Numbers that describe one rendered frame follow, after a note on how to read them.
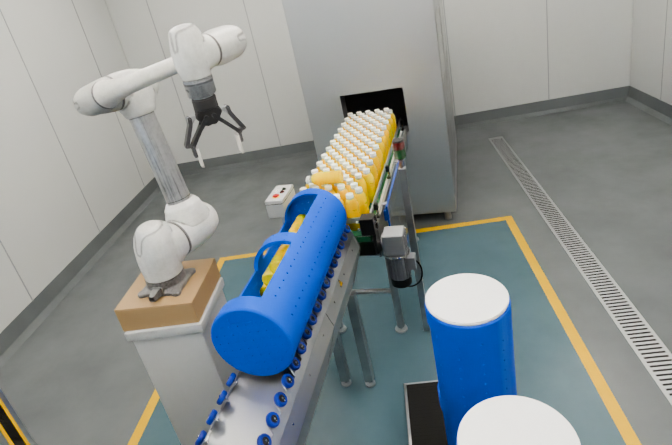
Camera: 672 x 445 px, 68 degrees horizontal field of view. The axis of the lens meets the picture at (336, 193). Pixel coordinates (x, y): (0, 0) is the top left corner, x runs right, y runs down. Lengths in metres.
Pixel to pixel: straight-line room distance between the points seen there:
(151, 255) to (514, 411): 1.35
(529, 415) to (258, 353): 0.82
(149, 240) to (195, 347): 0.47
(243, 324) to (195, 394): 0.74
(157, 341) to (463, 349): 1.18
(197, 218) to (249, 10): 4.52
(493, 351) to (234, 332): 0.84
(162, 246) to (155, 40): 4.97
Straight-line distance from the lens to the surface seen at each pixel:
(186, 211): 2.12
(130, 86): 1.82
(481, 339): 1.72
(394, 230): 2.58
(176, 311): 2.06
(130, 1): 6.85
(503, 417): 1.43
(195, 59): 1.54
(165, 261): 2.05
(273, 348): 1.68
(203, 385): 2.28
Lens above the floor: 2.12
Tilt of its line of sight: 24 degrees down
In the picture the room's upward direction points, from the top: 12 degrees counter-clockwise
